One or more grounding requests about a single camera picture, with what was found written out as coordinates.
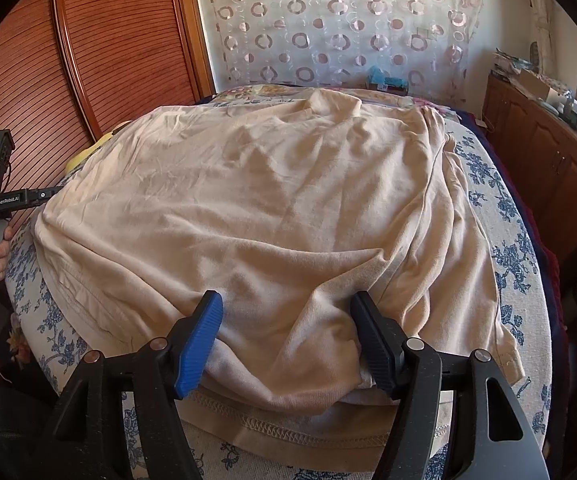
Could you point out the blue floral cushion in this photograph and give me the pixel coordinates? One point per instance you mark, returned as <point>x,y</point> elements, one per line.
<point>508,260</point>

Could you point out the yellow plush toy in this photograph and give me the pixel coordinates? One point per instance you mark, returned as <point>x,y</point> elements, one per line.
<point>96,149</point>

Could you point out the blue packet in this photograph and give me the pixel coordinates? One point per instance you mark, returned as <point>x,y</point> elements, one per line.
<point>381,77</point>

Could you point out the wooden headboard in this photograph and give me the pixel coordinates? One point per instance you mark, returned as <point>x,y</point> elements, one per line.
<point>93,60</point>

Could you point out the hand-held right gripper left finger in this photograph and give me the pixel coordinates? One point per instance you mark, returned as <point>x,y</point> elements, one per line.
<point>201,345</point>

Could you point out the cardboard box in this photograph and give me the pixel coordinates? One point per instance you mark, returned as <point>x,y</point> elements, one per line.
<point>533,85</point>

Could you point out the floral quilt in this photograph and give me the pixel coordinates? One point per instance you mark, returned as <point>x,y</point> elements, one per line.
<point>263,91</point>

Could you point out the sheer curtain with circles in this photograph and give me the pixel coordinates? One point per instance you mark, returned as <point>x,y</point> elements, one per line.
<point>343,20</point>

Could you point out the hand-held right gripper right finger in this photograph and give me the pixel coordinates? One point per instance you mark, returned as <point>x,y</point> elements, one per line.
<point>376,345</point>

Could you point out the dark red blanket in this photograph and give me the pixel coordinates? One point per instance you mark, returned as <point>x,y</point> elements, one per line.
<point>548,260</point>

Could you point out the beige shirt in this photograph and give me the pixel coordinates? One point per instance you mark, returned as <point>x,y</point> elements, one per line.
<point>268,210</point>

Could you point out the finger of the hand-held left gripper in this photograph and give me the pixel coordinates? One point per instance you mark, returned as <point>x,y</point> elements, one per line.
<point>38,196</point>

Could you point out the wooden cabinet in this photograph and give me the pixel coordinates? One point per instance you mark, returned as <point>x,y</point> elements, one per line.
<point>543,145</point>

